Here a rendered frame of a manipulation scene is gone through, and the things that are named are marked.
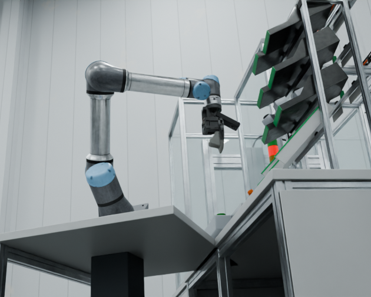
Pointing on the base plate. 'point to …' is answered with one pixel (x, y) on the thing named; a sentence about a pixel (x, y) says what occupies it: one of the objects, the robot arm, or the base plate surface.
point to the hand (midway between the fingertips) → (222, 150)
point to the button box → (217, 224)
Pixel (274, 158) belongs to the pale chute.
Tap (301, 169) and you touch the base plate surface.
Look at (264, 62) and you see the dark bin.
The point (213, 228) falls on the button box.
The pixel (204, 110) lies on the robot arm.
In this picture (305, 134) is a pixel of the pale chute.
